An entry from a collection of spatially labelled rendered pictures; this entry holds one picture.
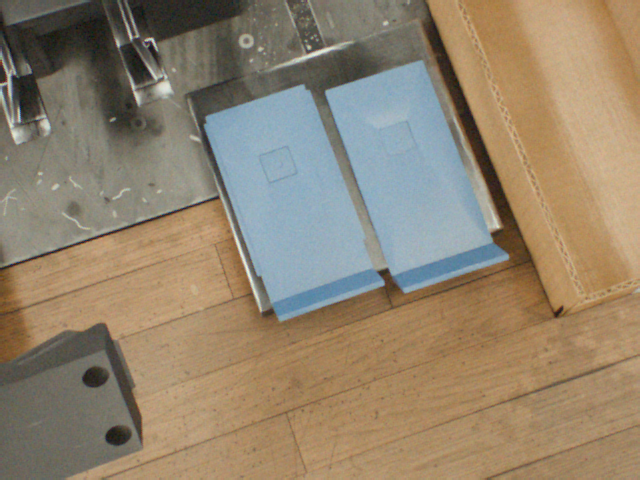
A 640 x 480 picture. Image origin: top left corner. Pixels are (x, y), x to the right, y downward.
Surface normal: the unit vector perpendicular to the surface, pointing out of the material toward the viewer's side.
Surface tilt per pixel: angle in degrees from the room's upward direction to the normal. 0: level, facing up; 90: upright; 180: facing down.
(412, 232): 0
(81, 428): 30
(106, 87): 0
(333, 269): 0
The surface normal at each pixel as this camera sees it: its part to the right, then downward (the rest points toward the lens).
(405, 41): 0.01, -0.25
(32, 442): 0.16, 0.24
